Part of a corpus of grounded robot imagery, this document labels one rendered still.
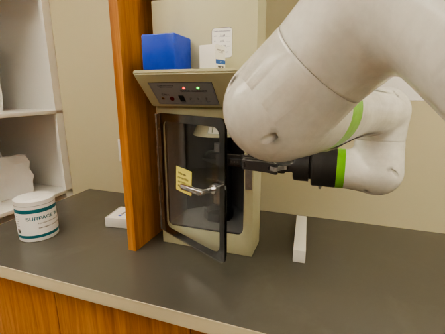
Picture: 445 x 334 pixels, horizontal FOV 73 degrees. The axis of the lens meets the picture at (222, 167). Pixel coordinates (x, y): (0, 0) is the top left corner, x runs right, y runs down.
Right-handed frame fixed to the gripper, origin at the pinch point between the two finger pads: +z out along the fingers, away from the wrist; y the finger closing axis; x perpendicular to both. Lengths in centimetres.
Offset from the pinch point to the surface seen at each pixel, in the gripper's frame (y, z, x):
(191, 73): 0.0, 10.7, -21.8
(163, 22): -11.2, 24.2, -36.9
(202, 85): -2.6, 8.7, -19.0
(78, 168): -54, 106, 24
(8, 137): -53, 156, 9
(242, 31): -11.2, 0.3, -33.2
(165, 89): -3.7, 20.3, -17.9
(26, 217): 5, 71, 25
